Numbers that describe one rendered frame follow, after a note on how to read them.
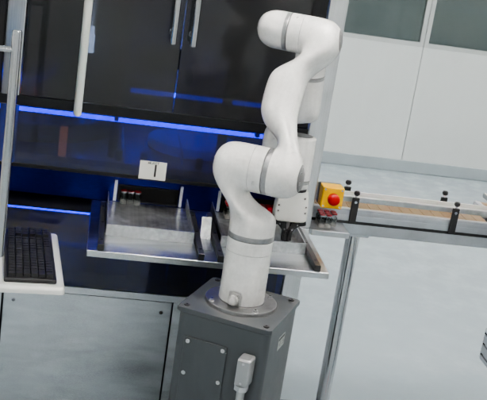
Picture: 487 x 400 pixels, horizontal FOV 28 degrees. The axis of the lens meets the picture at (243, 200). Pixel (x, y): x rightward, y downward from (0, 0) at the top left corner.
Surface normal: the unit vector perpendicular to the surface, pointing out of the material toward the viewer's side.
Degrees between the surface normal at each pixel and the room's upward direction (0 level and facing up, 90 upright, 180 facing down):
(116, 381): 90
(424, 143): 90
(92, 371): 90
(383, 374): 0
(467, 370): 0
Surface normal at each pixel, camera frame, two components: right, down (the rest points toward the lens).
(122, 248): 0.14, -0.95
